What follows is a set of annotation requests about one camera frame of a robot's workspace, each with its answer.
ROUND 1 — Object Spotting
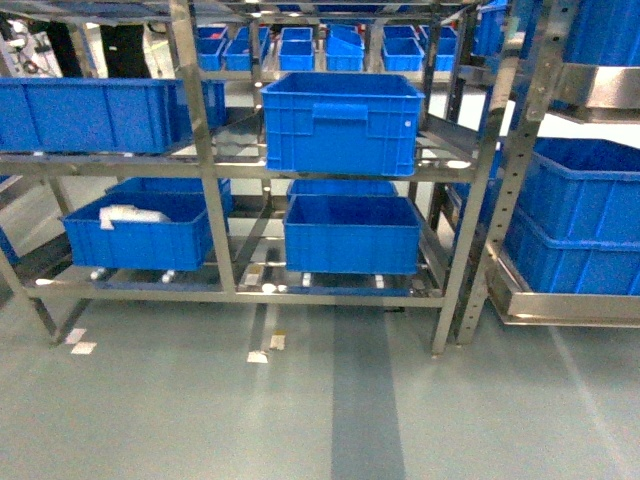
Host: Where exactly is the steel shelf rack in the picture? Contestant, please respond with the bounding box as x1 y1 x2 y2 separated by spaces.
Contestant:
1 1 507 355

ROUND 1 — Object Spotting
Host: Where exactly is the blue crate right rack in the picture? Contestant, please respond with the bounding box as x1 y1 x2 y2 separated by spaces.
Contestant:
517 138 639 243

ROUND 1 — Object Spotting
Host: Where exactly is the blue crate with white foam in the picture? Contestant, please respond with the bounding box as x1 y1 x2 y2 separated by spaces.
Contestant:
62 192 214 271

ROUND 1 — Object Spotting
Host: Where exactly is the blue crate upper left shelf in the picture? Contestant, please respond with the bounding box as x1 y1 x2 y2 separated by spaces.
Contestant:
0 77 227 155

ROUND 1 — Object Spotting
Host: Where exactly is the blue crate shelf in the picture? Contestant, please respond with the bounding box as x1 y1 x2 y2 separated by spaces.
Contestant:
0 77 227 155
261 72 424 177

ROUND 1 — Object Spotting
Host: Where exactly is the blue crate center shelf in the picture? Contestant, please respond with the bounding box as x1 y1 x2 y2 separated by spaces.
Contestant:
261 72 424 177

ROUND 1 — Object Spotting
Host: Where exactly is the blue crate lower center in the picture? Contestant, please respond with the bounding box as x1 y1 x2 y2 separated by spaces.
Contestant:
283 195 422 275

